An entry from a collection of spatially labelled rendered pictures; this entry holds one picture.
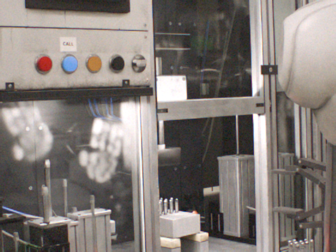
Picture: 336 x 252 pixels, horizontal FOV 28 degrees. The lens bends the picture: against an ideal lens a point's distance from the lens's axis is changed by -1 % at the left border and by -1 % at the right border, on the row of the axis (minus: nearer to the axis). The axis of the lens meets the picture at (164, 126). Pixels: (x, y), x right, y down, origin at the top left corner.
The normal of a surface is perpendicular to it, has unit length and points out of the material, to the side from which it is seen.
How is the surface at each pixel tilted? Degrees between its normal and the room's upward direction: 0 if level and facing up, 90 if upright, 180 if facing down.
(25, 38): 90
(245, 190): 90
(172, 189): 90
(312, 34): 72
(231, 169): 90
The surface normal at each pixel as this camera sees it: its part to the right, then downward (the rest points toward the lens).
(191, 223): 0.65, 0.02
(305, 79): -0.52, 0.47
